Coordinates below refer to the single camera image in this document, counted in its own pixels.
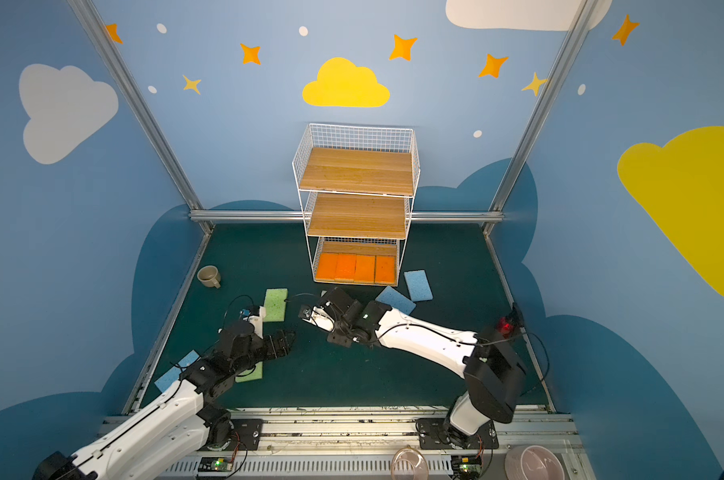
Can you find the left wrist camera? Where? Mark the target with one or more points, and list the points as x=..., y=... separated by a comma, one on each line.
x=255, y=316

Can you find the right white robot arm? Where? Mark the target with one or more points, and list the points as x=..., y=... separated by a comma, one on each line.
x=494, y=374

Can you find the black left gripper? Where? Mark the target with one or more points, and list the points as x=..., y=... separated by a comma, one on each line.
x=269, y=346

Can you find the blue sponge near shelf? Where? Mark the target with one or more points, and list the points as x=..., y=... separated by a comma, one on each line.
x=418, y=286

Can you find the red small object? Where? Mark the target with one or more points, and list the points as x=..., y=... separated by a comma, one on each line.
x=510, y=324

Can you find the blue sponge centre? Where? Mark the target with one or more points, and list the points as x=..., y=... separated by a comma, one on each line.
x=396, y=300

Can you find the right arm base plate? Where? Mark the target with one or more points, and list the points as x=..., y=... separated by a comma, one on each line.
x=439, y=434

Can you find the white wire wooden shelf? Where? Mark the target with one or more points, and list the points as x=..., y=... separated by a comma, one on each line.
x=357, y=187

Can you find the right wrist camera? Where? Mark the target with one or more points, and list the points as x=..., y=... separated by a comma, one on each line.
x=316, y=316

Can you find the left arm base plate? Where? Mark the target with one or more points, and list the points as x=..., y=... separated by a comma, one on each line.
x=242, y=433

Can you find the beige mug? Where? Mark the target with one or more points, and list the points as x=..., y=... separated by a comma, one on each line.
x=210, y=276

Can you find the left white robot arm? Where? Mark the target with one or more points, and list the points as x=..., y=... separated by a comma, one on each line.
x=181, y=420

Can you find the blue sponge far left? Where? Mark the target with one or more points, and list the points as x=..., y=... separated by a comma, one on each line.
x=170, y=376

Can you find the green sponge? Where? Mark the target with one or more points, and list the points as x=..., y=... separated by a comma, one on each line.
x=275, y=303
x=252, y=374

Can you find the pink divided bowl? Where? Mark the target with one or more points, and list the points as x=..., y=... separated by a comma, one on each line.
x=533, y=462

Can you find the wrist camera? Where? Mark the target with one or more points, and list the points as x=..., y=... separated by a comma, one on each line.
x=255, y=316
x=316, y=316

